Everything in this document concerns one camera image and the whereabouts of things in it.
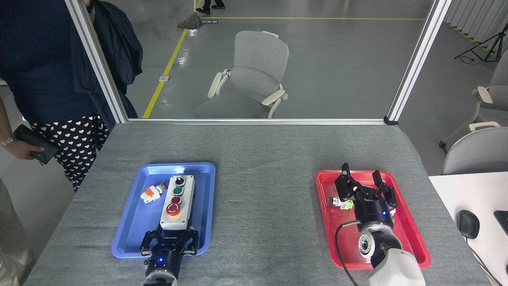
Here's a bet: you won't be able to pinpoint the grey felt table cloth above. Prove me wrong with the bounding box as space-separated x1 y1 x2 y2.
24 123 493 286

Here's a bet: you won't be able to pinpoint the grey chair white frame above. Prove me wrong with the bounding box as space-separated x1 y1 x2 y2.
441 121 508 176

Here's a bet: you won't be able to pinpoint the silver aluminium rail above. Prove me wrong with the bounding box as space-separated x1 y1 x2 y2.
115 118 391 126

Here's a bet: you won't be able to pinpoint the red push button orange block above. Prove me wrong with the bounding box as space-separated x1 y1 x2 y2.
140 183 169 204

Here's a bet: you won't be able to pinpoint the grey floor mop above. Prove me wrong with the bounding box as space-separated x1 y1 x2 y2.
177 0 206 31

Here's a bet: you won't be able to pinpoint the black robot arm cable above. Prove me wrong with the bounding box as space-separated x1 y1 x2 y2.
335 220 362 286

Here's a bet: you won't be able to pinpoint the person with mop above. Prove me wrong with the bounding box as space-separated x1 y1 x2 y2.
196 0 226 15

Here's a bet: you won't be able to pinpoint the black wallet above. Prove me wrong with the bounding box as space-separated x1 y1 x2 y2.
14 124 60 165

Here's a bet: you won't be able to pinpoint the black computer mouse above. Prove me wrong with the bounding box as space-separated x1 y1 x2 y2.
456 210 481 240

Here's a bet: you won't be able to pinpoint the black mouse cable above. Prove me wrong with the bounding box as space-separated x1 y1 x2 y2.
465 238 505 286

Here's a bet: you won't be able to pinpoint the red plastic tray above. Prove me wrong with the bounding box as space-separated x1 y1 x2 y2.
315 170 431 270

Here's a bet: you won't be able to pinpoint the black tripod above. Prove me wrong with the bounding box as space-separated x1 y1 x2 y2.
454 22 508 63

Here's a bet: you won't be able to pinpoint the black push button green block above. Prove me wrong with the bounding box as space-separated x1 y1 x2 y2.
328 197 354 211

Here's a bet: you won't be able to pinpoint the grey three-button control box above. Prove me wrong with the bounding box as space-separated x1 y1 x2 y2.
159 175 196 235

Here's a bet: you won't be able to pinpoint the white desk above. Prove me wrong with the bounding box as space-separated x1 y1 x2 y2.
429 172 508 286

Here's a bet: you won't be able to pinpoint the person's hand with bracelet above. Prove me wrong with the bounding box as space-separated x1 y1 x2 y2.
11 139 46 161

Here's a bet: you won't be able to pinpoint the white pleated curtain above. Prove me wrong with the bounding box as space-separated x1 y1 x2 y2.
444 0 508 45

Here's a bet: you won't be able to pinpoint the black keyboard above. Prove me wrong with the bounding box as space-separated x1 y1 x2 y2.
493 211 508 235

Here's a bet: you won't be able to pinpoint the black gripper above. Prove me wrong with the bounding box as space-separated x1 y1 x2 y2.
139 228 199 279
334 162 398 232

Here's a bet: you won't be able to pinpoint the silver aluminium post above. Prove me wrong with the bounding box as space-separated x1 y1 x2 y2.
384 0 453 125
65 0 128 124

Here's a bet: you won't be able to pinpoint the grey office chair white armrests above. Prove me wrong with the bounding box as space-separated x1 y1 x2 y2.
439 50 508 154
194 31 289 119

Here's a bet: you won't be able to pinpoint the blue plastic tray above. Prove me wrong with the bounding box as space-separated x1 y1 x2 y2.
111 162 216 259

